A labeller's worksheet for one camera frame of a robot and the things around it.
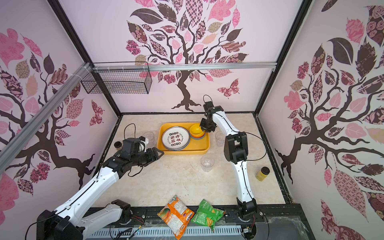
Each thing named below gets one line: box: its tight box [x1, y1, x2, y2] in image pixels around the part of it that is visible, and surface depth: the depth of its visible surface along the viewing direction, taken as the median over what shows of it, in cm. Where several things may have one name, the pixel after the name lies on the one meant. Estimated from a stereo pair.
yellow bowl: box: [189, 123, 206, 137], surface depth 106 cm
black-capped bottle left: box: [113, 140, 123, 151], surface depth 92 cm
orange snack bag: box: [157, 195, 195, 240], surface depth 73 cm
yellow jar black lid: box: [255, 166, 270, 182], surface depth 81 cm
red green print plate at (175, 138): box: [161, 126, 191, 151], surface depth 103 cm
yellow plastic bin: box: [157, 122, 211, 155], surface depth 102 cm
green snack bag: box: [190, 199, 226, 232], surface depth 71 cm
